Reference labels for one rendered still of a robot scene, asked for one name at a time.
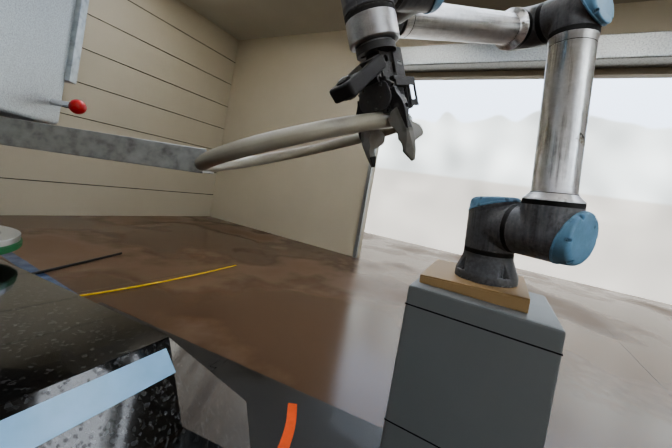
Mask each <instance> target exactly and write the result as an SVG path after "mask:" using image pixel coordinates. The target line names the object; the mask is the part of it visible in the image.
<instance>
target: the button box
mask: <svg viewBox="0 0 672 448"><path fill-rule="evenodd" d="M88 5H89V0H77V1H76V7H75V14H74V20H73V27H72V33H71V40H70V46H69V53H68V59H67V65H66V72H65V78H64V81H65V82H66V83H70V84H76V83H77V76H78V70H79V63H80V57H81V51H82V44H83V38H84V31H85V25H86V18H87V12H88Z"/></svg>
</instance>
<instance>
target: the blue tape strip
mask: <svg viewBox="0 0 672 448"><path fill-rule="evenodd" d="M174 373H176V371H175V369H174V366H173V364H172V361H171V359H170V356H169V354H168V351H167V349H166V348H165V349H163V350H160V351H158V352H156V353H153V354H151V355H149V356H147V357H144V358H142V359H140V360H137V361H135V362H133V363H131V364H128V365H126V366H124V367H122V368H119V369H117V370H115V371H112V372H110V373H108V374H106V375H103V376H101V377H99V378H96V379H94V380H92V381H90V382H87V383H85V384H83V385H80V386H78V387H76V388H74V389H71V390H69V391H67V392H64V393H62V394H60V395H58V396H55V397H53V398H51V399H49V400H46V401H44V402H42V403H39V404H37V405H35V406H33V407H30V408H28V409H26V410H23V411H21V412H19V413H17V414H14V415H12V416H10V417H7V418H5V419H3V420H1V421H0V448H35V447H37V446H39V445H41V444H43V443H45V442H47V441H49V440H50V439H52V438H54V437H56V436H58V435H60V434H62V433H63V432H65V431H67V430H69V429H71V428H73V427H75V426H77V425H78V424H80V423H82V422H84V421H86V420H88V419H90V418H92V417H93V416H95V415H97V414H99V413H101V412H103V411H105V410H106V409H108V408H110V407H112V406H114V405H116V404H118V403H120V402H121V401H123V400H125V399H127V398H129V397H131V396H133V395H135V394H136V393H138V392H140V391H142V390H144V389H146V388H148V387H150V386H151V385H153V384H155V383H157V382H159V381H161V380H163V379H164V378H166V377H168V376H170V375H172V374H174Z"/></svg>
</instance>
